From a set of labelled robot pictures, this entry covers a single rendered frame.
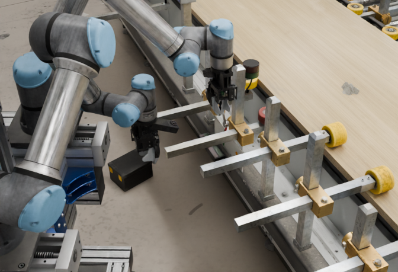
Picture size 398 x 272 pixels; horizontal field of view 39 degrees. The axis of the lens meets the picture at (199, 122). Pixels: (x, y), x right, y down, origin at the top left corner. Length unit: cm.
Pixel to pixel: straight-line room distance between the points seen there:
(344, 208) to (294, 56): 78
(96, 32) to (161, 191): 183
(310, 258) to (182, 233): 112
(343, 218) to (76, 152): 95
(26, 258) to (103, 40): 57
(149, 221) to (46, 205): 166
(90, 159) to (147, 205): 118
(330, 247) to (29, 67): 116
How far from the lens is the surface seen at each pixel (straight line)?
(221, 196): 307
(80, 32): 140
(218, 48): 178
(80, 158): 191
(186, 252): 281
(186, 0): 235
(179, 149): 202
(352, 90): 230
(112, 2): 160
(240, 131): 208
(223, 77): 182
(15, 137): 188
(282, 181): 226
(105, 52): 141
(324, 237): 207
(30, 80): 177
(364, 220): 151
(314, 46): 259
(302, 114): 214
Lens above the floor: 214
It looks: 37 degrees down
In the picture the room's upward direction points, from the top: 1 degrees counter-clockwise
